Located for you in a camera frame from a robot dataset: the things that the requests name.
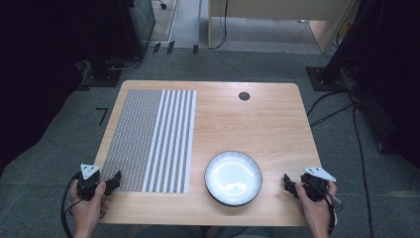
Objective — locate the white plate with dark rim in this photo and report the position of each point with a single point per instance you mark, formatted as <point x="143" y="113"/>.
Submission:
<point x="233" y="178"/>

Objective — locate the dark cabinet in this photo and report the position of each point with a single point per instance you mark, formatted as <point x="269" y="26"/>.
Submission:
<point x="140" y="23"/>

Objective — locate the grey striped placemat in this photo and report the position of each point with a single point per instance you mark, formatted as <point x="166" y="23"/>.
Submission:
<point x="155" y="139"/>

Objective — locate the light wooden desk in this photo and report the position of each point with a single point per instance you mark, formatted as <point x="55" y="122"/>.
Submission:
<point x="284" y="13"/>

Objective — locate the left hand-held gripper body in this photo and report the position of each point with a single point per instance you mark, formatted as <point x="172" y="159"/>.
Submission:
<point x="87" y="172"/>

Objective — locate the person's left hand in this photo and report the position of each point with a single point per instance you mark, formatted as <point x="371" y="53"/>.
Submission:
<point x="86" y="211"/>

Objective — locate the person's right hand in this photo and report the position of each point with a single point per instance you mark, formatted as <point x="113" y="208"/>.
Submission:
<point x="313" y="211"/>

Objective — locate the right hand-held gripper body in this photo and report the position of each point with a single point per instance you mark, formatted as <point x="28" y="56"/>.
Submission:
<point x="317" y="185"/>

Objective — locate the black stand base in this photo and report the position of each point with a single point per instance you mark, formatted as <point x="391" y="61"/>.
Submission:
<point x="325" y="79"/>
<point x="100" y="74"/>

